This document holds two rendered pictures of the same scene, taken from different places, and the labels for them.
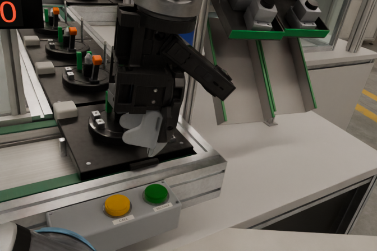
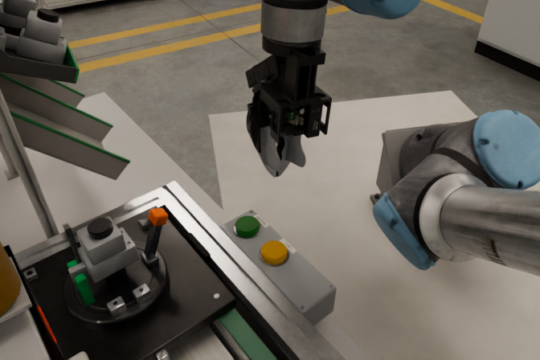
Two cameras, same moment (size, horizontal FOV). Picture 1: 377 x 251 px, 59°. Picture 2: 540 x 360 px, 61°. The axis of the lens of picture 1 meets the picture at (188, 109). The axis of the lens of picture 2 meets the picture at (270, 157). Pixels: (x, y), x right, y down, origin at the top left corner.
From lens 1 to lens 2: 72 cm
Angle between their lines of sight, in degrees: 76
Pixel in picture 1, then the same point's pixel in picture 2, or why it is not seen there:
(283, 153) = not seen: hidden behind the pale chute
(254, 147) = (80, 188)
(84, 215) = (293, 277)
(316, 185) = (149, 146)
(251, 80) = (51, 123)
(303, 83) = (44, 87)
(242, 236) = (231, 201)
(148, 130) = (296, 142)
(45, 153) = not seen: outside the picture
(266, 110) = (96, 130)
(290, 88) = not seen: hidden behind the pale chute
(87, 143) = (169, 314)
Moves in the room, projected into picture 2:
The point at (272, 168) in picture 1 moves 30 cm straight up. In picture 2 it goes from (124, 175) to (92, 49)
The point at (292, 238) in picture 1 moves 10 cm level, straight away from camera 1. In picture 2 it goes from (225, 169) to (186, 158)
